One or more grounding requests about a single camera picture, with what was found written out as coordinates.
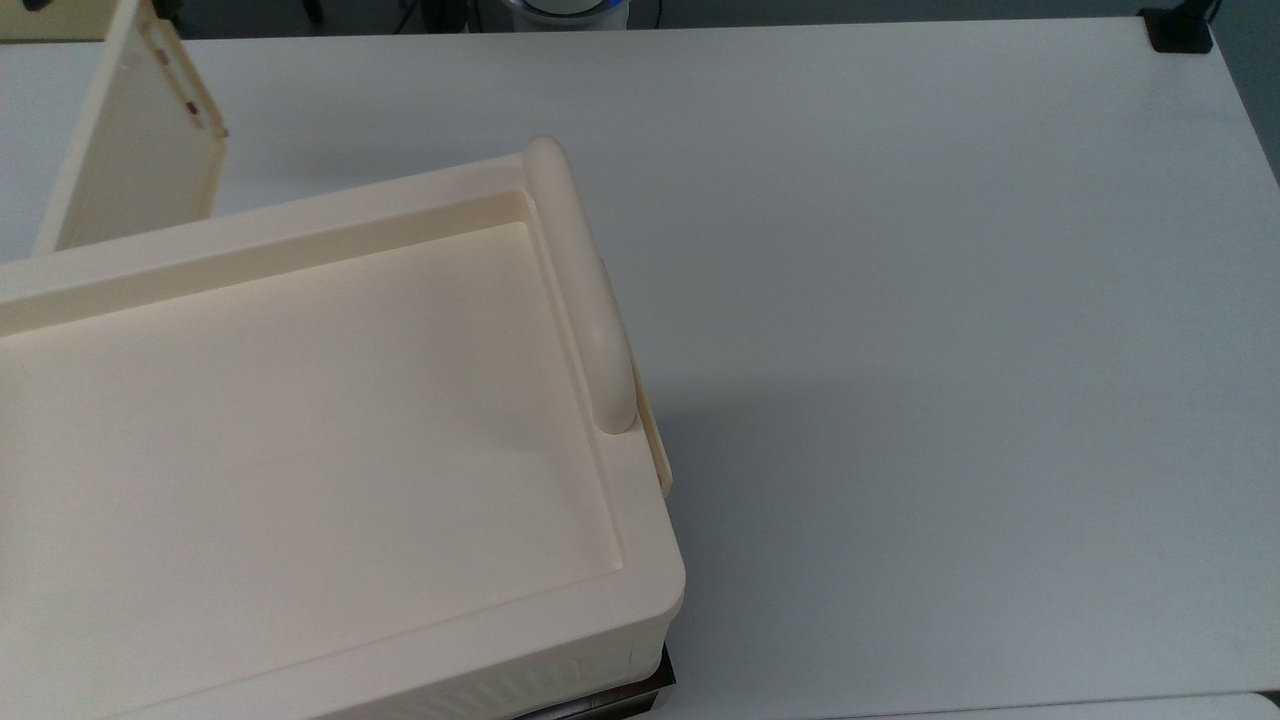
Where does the cream cabinet side latch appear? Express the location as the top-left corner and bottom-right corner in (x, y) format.
(630, 366), (675, 498)

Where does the cream cabinet door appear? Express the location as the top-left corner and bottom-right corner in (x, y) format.
(33, 0), (230, 257)

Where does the cream plastic appliance top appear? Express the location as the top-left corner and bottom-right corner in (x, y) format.
(0, 137), (687, 720)

